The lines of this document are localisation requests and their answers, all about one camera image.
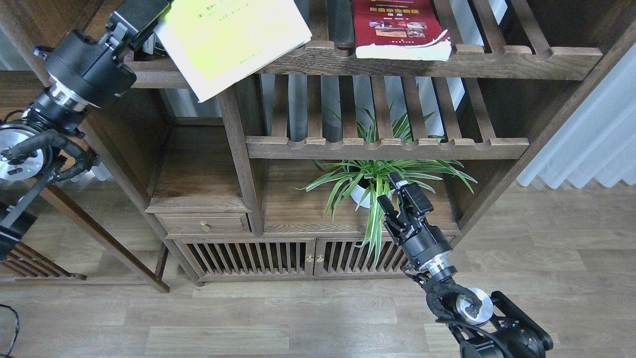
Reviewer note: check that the white upright book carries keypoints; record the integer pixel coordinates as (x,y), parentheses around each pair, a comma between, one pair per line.
(149,45)

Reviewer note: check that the white plant pot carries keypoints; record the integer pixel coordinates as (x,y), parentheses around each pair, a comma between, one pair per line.
(358,193)

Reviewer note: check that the green spider plant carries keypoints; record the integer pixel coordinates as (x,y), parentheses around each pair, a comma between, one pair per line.
(347,174)

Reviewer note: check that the dark green upright book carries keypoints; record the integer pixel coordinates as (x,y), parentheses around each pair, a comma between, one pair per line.
(158,49)

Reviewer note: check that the white curtain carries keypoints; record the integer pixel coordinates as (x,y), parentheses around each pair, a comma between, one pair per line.
(598,141)

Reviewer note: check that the red book on top shelf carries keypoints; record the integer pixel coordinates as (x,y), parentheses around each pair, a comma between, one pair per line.
(399,30)

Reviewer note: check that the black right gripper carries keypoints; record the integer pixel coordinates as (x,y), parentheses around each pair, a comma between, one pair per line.
(425,246)

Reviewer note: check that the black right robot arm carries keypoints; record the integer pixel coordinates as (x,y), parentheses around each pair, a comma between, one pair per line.
(484,325)

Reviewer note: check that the yellow-green book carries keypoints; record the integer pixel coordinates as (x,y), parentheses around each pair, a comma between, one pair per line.
(216,43)

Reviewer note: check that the dark wooden bookshelf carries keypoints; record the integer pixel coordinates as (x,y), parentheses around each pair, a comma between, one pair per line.
(505,91)

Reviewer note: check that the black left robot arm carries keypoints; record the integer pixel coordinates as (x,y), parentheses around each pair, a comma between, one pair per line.
(39,144)

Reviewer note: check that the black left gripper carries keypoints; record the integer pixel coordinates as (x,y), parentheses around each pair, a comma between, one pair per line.
(88,72)

